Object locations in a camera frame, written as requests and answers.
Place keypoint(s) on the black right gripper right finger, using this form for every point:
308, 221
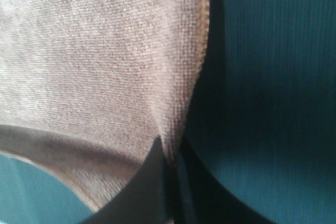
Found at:
200, 196

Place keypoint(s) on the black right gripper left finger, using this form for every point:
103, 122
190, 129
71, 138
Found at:
143, 199

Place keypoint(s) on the brown microfibre towel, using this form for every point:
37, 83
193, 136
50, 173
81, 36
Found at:
88, 85

